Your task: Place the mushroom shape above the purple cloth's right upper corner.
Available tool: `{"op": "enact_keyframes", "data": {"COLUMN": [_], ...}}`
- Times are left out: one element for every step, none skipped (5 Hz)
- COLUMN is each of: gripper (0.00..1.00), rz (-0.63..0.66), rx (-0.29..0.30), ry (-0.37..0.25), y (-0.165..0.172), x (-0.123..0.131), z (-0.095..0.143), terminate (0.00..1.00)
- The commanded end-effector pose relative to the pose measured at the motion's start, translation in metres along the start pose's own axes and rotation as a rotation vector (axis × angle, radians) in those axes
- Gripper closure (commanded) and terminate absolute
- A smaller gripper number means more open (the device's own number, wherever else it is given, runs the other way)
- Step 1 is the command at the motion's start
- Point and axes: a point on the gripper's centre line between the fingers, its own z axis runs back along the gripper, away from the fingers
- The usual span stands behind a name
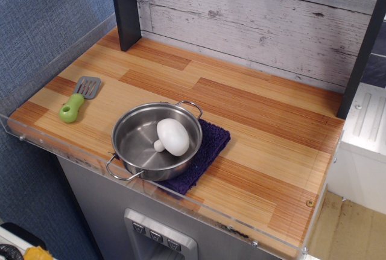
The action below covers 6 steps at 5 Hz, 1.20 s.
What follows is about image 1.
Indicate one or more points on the white mushroom shape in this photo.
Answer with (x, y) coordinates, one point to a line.
(172, 137)

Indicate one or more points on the purple cloth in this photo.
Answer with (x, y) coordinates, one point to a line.
(214, 141)

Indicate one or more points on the stainless steel pot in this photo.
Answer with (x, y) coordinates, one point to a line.
(135, 133)

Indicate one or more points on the grey toy fridge cabinet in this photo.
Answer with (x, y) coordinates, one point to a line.
(224, 213)

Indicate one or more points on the silver dispenser button panel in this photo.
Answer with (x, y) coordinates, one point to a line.
(151, 239)

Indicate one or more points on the white toy sink unit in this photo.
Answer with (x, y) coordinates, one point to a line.
(357, 172)

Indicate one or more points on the yellow and black object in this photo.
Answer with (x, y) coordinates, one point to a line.
(18, 243)

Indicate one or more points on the green handled grey spatula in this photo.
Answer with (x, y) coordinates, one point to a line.
(85, 89)

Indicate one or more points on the black left upright post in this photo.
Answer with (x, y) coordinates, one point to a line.
(128, 24)

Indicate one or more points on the black upright post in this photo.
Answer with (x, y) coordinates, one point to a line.
(128, 24)
(368, 42)

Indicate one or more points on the black right upright post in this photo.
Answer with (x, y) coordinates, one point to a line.
(368, 42)

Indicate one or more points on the clear acrylic guard rail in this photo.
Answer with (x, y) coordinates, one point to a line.
(282, 132)

